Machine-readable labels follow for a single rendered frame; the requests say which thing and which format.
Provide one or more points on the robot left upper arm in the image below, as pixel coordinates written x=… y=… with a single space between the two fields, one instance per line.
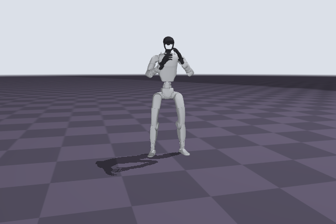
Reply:
x=190 y=73

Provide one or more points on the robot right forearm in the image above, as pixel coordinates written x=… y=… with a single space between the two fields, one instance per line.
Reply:
x=153 y=71

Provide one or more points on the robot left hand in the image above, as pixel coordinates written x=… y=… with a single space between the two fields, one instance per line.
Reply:
x=179 y=55

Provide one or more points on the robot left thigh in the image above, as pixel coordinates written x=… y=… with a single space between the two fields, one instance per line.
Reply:
x=180 y=109

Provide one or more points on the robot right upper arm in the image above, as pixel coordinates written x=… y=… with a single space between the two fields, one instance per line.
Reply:
x=151 y=65

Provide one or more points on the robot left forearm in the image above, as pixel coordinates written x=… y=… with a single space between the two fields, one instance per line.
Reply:
x=186 y=67

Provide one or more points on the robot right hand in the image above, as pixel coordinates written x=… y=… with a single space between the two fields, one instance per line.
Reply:
x=164 y=60

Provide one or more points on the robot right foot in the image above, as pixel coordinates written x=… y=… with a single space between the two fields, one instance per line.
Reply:
x=151 y=153

